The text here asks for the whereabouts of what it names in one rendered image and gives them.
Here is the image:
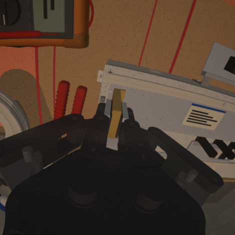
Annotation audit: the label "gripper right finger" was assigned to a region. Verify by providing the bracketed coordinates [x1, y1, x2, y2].
[118, 101, 224, 194]

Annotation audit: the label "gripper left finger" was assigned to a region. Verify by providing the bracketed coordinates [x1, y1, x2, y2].
[0, 99, 113, 168]

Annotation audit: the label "yellow bar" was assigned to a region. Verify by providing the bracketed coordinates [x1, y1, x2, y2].
[105, 87, 127, 139]

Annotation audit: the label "black breaker toggle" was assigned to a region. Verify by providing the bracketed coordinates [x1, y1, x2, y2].
[212, 139, 235, 158]
[217, 141, 235, 161]
[194, 136, 218, 159]

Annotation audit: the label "grey breaker panel body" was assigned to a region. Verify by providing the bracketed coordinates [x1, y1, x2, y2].
[97, 58, 235, 183]

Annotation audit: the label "grey flat cover plate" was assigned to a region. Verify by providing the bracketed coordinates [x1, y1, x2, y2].
[200, 42, 235, 87]

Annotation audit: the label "grey round roll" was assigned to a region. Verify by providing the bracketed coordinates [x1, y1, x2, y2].
[0, 89, 31, 141]

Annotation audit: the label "red test probe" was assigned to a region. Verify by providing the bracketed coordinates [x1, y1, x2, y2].
[0, 30, 60, 40]

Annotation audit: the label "orange multimeter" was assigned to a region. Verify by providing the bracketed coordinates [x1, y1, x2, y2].
[0, 0, 91, 49]

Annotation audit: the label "red handled pliers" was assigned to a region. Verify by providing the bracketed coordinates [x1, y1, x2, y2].
[53, 80, 88, 120]

